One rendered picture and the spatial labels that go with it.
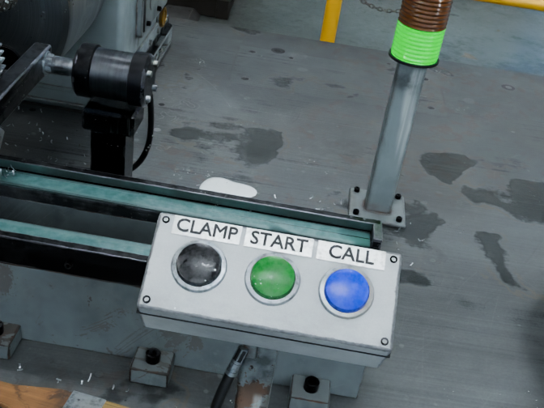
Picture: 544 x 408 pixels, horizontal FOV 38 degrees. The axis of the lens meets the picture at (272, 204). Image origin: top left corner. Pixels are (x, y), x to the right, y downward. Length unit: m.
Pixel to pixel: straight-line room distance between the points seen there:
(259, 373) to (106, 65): 0.42
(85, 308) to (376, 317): 0.37
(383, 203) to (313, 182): 0.12
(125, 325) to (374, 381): 0.27
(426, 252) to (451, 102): 0.51
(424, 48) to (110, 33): 0.47
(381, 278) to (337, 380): 0.30
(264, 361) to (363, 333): 0.09
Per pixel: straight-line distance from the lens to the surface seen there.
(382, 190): 1.10
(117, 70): 0.88
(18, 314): 0.85
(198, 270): 0.53
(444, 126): 1.43
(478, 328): 0.98
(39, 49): 0.93
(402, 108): 1.05
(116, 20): 1.21
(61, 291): 0.82
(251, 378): 0.61
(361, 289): 0.53
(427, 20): 0.99
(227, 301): 0.53
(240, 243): 0.55
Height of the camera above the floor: 1.39
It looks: 33 degrees down
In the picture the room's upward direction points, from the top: 9 degrees clockwise
